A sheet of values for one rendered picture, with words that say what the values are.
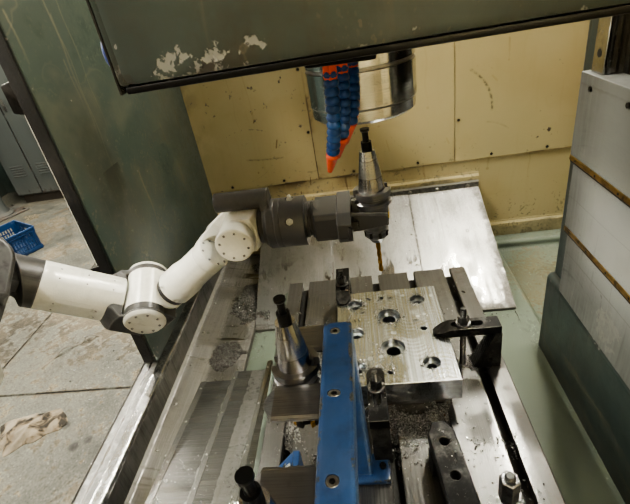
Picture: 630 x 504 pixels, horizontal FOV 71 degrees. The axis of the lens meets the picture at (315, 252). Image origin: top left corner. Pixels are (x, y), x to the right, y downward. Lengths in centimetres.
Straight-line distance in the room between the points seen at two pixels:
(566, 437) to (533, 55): 123
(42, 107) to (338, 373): 82
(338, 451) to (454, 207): 145
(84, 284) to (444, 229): 128
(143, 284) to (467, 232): 122
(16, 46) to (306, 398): 86
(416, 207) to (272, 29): 151
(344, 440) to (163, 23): 42
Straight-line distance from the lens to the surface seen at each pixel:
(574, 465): 126
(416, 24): 38
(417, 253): 170
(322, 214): 74
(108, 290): 92
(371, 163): 73
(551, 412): 134
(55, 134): 111
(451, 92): 179
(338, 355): 59
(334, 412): 53
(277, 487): 50
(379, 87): 64
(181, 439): 126
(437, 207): 183
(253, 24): 38
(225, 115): 181
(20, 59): 110
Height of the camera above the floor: 163
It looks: 30 degrees down
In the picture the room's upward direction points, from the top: 10 degrees counter-clockwise
